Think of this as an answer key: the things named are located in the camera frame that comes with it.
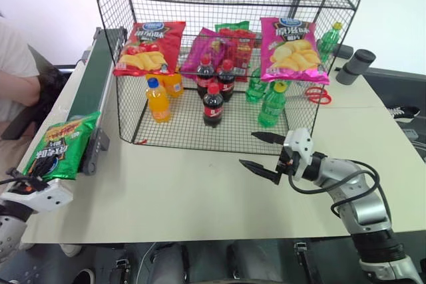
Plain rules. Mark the black shoe white sole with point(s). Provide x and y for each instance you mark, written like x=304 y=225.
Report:
x=402 y=112

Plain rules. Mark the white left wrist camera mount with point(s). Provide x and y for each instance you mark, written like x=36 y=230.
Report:
x=46 y=196

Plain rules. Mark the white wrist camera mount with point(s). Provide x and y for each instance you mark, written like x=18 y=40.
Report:
x=46 y=196
x=301 y=146

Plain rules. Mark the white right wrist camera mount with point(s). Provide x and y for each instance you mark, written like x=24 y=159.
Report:
x=301 y=146

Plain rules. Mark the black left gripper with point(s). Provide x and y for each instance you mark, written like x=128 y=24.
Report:
x=23 y=181

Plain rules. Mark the orange soda bottle blue cap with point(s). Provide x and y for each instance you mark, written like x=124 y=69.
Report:
x=159 y=104

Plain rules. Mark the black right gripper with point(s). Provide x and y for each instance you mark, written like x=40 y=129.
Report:
x=285 y=161

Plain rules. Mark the green belt conveyor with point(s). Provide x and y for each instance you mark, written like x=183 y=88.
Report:
x=90 y=87

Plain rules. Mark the green soda bottle yellow cap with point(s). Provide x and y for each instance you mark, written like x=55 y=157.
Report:
x=271 y=107
x=329 y=41

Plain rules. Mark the pink potato chip bag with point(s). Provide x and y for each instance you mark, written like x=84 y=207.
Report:
x=293 y=48

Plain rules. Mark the red twist tie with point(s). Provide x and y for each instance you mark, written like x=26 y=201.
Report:
x=141 y=142

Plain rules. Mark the grey and black cylinder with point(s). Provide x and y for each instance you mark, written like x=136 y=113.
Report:
x=352 y=68

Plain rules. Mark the red potato chip bag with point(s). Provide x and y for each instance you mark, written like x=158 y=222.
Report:
x=149 y=44

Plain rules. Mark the person in white shirt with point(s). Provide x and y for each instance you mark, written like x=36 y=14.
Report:
x=13 y=51

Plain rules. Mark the red snack bag green top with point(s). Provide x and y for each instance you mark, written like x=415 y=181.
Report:
x=244 y=48

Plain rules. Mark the cola bottle red cap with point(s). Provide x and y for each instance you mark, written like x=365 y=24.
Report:
x=213 y=107
x=204 y=76
x=227 y=85

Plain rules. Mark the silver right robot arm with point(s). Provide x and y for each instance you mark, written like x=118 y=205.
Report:
x=362 y=204

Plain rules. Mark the green potato chip bag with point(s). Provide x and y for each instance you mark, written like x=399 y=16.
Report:
x=66 y=141

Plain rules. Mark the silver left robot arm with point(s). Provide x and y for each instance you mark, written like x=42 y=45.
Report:
x=11 y=227

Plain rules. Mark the person's bare forearm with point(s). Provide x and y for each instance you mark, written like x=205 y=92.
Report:
x=20 y=89

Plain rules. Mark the purple snack bag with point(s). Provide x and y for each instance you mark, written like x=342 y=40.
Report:
x=206 y=49

